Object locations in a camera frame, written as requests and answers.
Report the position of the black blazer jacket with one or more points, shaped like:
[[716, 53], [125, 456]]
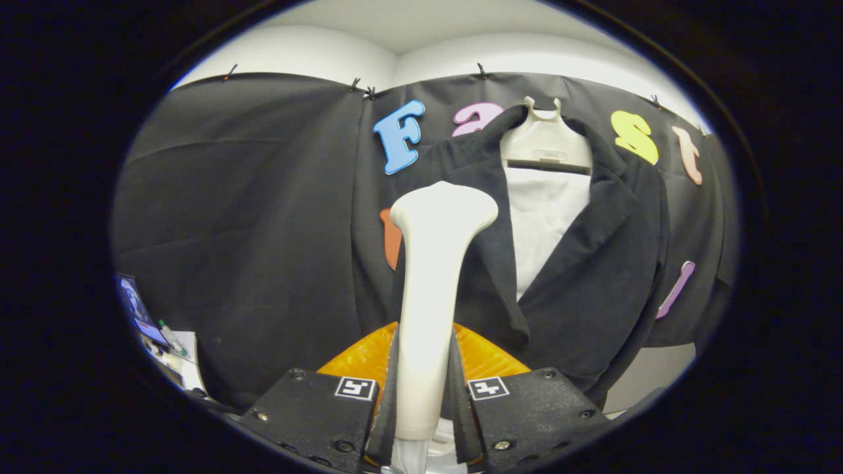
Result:
[[593, 296]]

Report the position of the white garment steamer head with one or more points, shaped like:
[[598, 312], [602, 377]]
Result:
[[428, 296]]

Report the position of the green capped marker pen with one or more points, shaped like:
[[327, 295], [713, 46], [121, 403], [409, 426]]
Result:
[[172, 339]]

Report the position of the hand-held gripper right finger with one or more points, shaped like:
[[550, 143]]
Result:
[[527, 411]]

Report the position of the black backdrop cloth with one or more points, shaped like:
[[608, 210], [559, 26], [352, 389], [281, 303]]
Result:
[[230, 230]]

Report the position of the white clothes hanger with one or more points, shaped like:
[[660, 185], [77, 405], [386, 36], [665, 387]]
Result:
[[543, 141]]

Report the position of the white shirt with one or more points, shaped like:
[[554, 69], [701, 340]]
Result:
[[543, 224]]

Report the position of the small display screen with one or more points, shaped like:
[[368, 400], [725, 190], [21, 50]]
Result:
[[138, 313]]

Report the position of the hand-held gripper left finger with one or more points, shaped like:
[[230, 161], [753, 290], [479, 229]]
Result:
[[309, 415]]

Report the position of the white paper sheets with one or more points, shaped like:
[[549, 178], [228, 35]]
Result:
[[191, 372]]

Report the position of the row of black cloth clips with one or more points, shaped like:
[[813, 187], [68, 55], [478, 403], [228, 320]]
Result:
[[482, 70]]

